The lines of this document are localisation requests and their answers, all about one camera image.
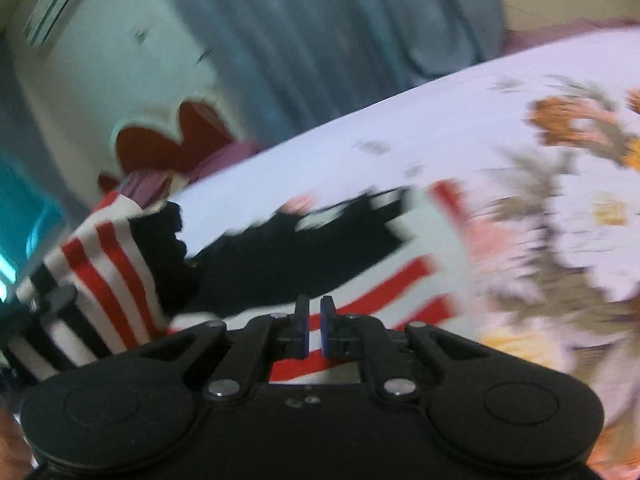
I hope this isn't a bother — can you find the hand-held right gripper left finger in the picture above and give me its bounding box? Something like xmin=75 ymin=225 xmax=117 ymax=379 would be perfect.
xmin=136 ymin=294 xmax=312 ymax=403

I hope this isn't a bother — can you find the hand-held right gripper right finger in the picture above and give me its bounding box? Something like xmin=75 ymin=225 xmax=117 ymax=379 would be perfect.
xmin=320 ymin=295 xmax=493 ymax=404

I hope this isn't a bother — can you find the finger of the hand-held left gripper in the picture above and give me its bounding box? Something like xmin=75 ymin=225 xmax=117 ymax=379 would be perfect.
xmin=7 ymin=284 xmax=80 ymax=343

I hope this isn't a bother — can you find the red black white striped shirt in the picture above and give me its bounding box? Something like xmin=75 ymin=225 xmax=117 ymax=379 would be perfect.
xmin=0 ymin=180 xmax=476 ymax=386

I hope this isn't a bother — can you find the red headboard with white rim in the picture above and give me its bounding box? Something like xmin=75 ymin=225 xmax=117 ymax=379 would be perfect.
xmin=97 ymin=97 xmax=237 ymax=196

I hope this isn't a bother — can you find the blue grey curtain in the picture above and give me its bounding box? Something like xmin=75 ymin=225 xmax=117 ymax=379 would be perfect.
xmin=145 ymin=0 xmax=507 ymax=137
xmin=0 ymin=35 xmax=103 ymax=213

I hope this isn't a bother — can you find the floral bed sheet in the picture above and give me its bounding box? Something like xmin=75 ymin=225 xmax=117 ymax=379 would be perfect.
xmin=170 ymin=25 xmax=640 ymax=480

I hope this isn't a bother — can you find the white air conditioner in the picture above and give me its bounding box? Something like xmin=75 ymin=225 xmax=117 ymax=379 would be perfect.
xmin=22 ymin=0 xmax=108 ymax=50

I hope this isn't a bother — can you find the teal window frame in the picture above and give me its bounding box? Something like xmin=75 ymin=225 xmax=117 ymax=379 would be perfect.
xmin=0 ymin=157 xmax=68 ymax=302

